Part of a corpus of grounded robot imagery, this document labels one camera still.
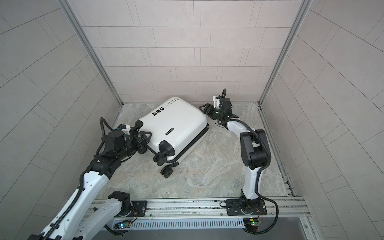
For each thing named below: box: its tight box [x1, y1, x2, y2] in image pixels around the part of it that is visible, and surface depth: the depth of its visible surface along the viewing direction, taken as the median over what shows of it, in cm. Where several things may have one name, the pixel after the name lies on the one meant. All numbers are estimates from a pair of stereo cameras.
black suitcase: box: [137, 96, 209, 179], surface depth 80 cm
